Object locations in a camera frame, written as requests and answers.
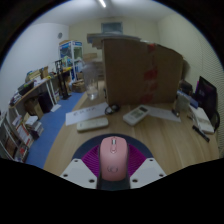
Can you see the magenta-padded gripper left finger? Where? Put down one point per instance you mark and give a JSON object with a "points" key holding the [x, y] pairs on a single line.
{"points": [[76, 171]]}

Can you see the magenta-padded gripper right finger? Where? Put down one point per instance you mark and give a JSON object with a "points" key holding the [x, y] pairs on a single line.
{"points": [[148, 170]]}

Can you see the pink computer mouse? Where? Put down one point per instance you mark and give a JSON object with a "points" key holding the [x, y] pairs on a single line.
{"points": [[113, 160]]}

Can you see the dark blue round mouse pad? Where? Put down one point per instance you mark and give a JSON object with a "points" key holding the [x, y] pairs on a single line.
{"points": [[88, 143]]}

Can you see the beige flat remote control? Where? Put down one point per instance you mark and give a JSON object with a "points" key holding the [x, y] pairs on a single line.
{"points": [[92, 124]]}

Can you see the white remote control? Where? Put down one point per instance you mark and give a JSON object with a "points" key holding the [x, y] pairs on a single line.
{"points": [[136, 115]]}

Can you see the shelf unit with books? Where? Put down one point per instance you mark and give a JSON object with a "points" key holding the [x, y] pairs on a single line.
{"points": [[16, 136]]}

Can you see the white book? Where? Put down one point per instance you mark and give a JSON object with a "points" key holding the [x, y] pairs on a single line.
{"points": [[202, 119]]}

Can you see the clear plastic container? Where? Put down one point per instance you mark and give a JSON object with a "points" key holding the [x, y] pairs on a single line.
{"points": [[182, 101]]}

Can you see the black floor stand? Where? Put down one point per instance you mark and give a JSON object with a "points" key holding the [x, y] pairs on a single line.
{"points": [[63, 83]]}

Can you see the clear plastic jar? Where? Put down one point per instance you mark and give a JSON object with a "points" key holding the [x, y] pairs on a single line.
{"points": [[91, 81]]}

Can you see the cluttered side desk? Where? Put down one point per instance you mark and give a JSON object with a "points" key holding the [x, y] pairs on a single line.
{"points": [[33, 88]]}

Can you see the black monitor screen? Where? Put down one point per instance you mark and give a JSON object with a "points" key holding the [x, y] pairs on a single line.
{"points": [[206, 95]]}

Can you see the large brown cardboard box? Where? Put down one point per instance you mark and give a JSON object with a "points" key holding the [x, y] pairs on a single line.
{"points": [[130, 73]]}

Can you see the glass door display cabinet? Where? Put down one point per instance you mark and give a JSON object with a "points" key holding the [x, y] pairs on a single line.
{"points": [[71, 56]]}

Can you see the ceiling light tube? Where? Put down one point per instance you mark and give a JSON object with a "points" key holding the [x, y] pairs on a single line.
{"points": [[102, 3]]}

